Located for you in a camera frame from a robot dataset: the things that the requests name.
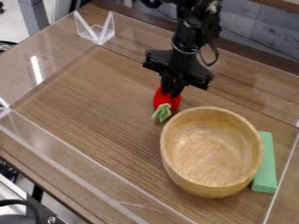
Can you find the red plush strawberry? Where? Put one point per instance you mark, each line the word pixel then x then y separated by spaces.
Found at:
pixel 165 105

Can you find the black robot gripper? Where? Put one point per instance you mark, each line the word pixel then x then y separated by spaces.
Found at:
pixel 179 69

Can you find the wooden bowl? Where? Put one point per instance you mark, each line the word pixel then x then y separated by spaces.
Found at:
pixel 211 151

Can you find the clear acrylic enclosure wall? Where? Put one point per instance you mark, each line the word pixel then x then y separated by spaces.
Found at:
pixel 77 130

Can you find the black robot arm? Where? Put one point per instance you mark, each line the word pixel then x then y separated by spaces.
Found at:
pixel 198 26

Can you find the black table leg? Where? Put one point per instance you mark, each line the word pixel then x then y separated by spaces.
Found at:
pixel 38 193

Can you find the green foam block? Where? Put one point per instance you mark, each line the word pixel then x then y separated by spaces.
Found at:
pixel 265 181

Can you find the clear acrylic corner bracket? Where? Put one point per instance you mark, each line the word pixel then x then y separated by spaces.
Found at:
pixel 99 34

